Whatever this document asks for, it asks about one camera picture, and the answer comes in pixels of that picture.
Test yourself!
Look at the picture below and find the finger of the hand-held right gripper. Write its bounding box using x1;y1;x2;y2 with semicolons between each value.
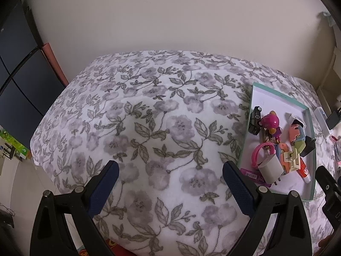
316;165;341;202

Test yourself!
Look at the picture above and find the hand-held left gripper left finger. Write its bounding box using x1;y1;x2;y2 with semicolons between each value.
30;160;120;256

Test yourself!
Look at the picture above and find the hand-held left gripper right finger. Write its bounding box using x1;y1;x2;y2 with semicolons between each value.
222;161;312;256

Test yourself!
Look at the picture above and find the orange glue bottle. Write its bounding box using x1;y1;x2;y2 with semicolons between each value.
298;159;312;184

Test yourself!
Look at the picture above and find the white charger plug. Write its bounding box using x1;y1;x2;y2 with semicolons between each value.
258;155;284;186

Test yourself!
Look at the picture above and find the cream hair claw clip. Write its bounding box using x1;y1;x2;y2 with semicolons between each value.
281;149;301;175

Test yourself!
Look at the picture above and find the pink wristwatch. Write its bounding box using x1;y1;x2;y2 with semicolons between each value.
253;142;276;170

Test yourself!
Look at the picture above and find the pink blue green toy knife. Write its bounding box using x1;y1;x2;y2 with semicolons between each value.
289;119;307;158

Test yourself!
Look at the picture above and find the black toy car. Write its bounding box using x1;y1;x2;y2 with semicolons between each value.
248;106;263;135

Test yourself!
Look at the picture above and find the bear toy with pink helmet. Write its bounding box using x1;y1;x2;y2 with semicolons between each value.
260;111;283;140

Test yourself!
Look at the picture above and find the teal-edged white tray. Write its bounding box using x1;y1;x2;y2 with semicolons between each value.
238;82;319;202

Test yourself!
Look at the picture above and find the black device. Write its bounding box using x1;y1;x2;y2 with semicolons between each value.
326;111;341;130

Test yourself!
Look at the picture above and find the white device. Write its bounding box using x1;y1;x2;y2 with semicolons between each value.
314;107;329;136

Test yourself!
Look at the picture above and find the red packaging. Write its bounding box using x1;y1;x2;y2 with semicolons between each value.
77;239;128;256

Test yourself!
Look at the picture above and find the floral grey white blanket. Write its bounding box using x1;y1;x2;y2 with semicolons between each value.
30;50;341;256

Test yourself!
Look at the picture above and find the cream shelf unit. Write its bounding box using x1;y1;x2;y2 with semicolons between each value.
317;45;341;112

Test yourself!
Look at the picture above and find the green box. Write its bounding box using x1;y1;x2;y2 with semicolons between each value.
0;128;30;160

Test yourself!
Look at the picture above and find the dark blue cabinet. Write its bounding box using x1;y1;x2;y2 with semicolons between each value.
0;3;67;155

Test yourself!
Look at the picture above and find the salmon coloured board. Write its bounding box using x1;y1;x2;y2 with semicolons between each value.
41;43;70;86

